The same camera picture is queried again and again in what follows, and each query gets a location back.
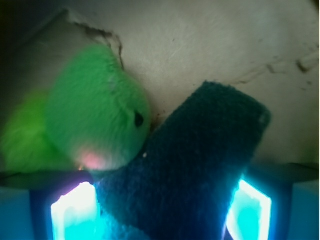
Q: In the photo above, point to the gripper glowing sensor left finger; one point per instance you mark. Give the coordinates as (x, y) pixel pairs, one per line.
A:
(49, 205)

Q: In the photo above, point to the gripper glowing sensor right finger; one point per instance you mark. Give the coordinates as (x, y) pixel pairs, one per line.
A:
(278, 201)

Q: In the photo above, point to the green and yellow sponge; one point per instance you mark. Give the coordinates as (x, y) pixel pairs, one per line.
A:
(181, 185)

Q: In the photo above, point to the green plush toy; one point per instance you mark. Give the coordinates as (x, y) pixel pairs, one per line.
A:
(95, 117)

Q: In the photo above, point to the brown paper bag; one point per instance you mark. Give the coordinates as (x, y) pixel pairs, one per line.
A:
(263, 48)

